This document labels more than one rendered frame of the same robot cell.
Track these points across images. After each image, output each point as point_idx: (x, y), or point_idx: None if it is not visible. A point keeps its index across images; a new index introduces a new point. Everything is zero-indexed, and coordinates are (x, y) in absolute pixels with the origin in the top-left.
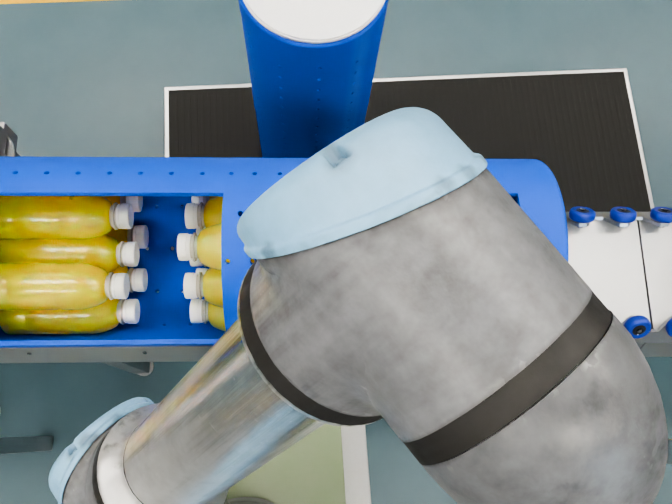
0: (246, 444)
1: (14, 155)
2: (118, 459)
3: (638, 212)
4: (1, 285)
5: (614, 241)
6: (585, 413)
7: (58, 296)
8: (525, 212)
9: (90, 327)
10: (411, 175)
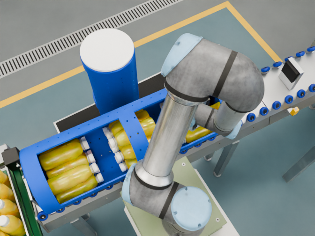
0: (179, 128)
1: None
2: (142, 170)
3: None
4: (56, 183)
5: None
6: (240, 63)
7: (77, 178)
8: None
9: (89, 188)
10: (191, 40)
